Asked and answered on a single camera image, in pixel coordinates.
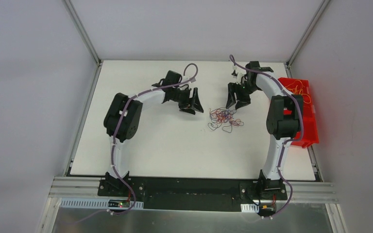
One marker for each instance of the right controller board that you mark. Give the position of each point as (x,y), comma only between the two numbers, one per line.
(266,211)

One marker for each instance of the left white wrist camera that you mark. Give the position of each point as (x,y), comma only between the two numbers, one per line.
(187,80)

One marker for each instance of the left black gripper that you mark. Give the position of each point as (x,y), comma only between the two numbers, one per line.
(186,99)

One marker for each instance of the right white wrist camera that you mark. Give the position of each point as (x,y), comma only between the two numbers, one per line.
(234,75)

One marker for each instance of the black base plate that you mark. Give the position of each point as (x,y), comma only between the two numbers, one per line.
(189,194)

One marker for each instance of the aluminium frame rail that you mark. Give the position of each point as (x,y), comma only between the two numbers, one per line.
(82,187)

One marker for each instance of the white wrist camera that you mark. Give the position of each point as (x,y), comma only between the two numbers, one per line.
(187,80)
(234,75)

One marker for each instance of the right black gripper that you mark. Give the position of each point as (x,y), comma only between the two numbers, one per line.
(239,91)

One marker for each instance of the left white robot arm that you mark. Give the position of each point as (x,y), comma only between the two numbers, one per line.
(123,116)

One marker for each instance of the left controller board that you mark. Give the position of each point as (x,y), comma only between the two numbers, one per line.
(119,204)

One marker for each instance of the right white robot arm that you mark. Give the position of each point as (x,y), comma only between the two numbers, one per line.
(284,118)

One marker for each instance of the controller board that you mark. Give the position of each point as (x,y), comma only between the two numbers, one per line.
(266,211)
(119,204)

